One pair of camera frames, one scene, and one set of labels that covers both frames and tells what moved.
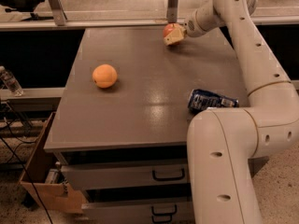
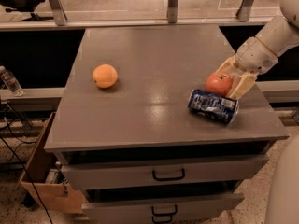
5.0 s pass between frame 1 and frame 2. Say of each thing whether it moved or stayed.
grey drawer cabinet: stayed
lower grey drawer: stayed
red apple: moved
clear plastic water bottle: stayed
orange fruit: stayed
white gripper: moved
